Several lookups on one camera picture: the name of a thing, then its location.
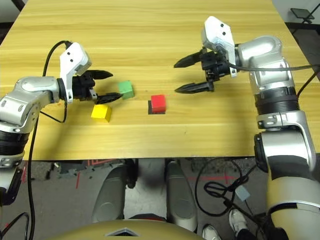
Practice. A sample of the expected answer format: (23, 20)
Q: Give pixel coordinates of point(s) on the black tablet stand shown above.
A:
(301, 13)

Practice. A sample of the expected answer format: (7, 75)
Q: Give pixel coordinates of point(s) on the red wooden block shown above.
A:
(158, 101)

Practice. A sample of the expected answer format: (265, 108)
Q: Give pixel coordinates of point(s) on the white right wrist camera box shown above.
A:
(217, 30)

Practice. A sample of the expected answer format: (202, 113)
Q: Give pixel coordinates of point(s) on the yellow wooden block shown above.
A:
(100, 112)

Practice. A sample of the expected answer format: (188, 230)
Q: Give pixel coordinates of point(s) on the grey adapter box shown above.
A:
(242, 193)

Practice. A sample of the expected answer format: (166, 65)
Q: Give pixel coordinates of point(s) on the green wooden block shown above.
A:
(126, 88)

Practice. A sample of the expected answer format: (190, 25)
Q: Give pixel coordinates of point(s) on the grey left robot leg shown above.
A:
(110, 195)

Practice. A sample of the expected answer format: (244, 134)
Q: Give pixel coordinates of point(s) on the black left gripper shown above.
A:
(81, 87)

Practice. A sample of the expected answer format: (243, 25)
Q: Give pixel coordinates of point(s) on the grey robot leg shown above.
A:
(110, 195)
(180, 195)

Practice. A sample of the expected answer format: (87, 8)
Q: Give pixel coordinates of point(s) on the gold robot torso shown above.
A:
(100, 231)

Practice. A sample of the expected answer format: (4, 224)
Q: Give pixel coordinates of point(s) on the grey right robot leg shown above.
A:
(180, 195)

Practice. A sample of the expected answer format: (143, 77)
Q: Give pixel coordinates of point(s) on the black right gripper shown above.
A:
(215, 66)

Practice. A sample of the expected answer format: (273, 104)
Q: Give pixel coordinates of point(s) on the white sneaker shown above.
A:
(210, 232)
(237, 221)

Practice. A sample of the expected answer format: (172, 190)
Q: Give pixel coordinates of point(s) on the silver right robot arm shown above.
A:
(270, 75)

